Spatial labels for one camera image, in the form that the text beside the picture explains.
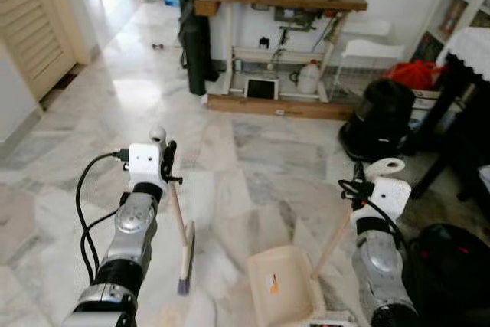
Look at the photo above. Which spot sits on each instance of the black rolled mat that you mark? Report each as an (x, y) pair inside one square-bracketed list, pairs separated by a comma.
[(195, 51)]

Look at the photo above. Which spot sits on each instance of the wooden louvre door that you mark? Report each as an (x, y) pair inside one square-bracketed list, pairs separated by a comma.
[(34, 21)]

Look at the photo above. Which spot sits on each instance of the white plastic jug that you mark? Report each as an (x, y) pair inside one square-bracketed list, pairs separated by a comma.
[(308, 80)]

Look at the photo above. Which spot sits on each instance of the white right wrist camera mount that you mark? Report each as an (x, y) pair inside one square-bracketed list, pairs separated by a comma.
[(392, 195)]

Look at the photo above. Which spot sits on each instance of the wooden base plank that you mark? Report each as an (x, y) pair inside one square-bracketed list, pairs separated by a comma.
[(283, 106)]

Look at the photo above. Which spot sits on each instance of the white framed tablet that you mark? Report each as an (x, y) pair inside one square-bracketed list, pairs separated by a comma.
[(262, 88)]

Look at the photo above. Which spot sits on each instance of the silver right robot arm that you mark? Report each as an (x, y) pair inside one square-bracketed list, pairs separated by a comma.
[(379, 266)]

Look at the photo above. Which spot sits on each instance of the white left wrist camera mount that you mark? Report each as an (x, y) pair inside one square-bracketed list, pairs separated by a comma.
[(144, 162)]

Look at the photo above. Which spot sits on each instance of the red plastic bag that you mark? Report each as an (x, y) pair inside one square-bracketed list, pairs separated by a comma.
[(413, 74)]

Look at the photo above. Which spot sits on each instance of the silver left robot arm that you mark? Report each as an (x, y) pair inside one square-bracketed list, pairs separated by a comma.
[(134, 220)]

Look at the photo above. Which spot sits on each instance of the black table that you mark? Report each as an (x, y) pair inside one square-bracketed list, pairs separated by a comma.
[(459, 128)]

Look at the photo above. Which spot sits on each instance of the white lace tablecloth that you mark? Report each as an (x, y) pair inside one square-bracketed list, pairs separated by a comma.
[(471, 47)]

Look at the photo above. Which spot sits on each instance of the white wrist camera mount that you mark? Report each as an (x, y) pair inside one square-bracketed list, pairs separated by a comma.
[(144, 162), (392, 195)]

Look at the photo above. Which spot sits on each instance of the white step stool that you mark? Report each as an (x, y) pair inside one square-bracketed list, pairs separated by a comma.
[(371, 49)]

